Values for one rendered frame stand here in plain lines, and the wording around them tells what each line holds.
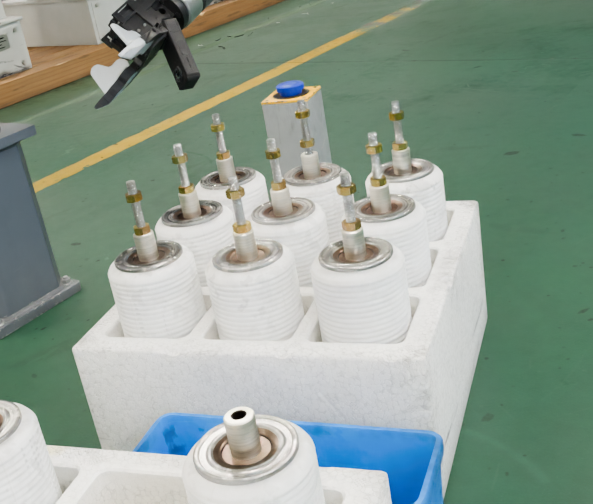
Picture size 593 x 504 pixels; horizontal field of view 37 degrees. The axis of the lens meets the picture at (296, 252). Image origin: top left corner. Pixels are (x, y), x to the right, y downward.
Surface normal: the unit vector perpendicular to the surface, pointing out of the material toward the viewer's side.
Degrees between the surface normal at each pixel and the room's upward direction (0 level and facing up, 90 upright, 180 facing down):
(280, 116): 90
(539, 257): 0
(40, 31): 90
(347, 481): 0
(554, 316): 0
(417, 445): 88
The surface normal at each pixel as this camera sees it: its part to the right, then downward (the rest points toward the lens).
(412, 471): -0.32, 0.40
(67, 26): -0.55, 0.42
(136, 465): -0.16, -0.90
